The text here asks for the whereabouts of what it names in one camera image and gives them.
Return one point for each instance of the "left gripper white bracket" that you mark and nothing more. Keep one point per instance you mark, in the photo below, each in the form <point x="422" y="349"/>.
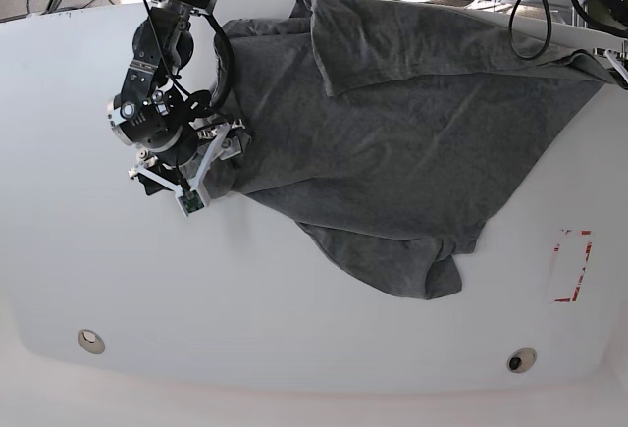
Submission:
<point x="618" y="64"/>

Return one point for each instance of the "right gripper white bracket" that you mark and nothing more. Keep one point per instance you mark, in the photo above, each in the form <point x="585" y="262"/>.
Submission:
<point x="206" y="161"/>

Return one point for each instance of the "grey T-shirt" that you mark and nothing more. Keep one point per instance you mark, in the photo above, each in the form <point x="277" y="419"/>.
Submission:
<point x="390" y="133"/>

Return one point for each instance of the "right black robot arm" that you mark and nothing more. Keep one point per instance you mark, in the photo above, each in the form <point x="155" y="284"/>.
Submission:
<point x="178" y="135"/>

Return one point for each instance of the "left round table grommet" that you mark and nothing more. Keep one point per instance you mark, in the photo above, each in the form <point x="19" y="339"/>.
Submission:
<point x="91" y="342"/>

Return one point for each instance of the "right round table grommet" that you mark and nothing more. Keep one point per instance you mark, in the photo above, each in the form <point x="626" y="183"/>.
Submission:
<point x="521" y="360"/>

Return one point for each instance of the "red tape rectangle marking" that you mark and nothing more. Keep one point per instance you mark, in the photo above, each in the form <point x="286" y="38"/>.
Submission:
<point x="568" y="265"/>

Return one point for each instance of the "round table grommet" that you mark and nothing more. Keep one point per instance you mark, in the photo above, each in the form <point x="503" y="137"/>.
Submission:
<point x="521" y="360"/>
<point x="91" y="342"/>

